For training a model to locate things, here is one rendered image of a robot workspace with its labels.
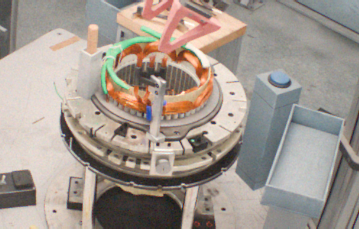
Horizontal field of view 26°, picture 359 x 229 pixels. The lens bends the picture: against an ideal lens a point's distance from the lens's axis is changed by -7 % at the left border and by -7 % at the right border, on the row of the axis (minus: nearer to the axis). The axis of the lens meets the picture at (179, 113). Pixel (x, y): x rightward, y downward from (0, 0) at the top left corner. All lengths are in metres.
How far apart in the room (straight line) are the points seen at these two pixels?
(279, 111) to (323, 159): 0.20
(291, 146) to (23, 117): 0.67
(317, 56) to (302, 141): 2.31
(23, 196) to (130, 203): 0.23
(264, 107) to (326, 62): 2.15
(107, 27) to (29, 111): 0.28
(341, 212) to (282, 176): 0.38
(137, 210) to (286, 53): 2.20
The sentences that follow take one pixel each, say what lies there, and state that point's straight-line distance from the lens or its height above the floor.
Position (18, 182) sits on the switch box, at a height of 0.84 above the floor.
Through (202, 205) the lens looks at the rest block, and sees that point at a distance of 1.57.
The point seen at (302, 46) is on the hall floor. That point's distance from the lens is 3.84.
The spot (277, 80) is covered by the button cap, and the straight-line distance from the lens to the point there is 1.61.
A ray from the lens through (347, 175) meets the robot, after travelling 1.71.
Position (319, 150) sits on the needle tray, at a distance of 1.49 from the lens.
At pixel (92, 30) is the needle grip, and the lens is 1.33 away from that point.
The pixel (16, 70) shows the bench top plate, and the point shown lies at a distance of 2.02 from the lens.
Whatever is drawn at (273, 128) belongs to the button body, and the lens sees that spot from 1.65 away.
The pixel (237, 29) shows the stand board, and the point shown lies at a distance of 1.71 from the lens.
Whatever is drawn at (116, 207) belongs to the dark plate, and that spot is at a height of 0.78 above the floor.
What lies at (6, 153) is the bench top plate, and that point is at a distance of 1.76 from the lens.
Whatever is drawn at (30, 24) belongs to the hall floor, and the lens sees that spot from 3.73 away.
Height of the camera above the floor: 1.92
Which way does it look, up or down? 36 degrees down
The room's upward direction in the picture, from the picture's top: 9 degrees clockwise
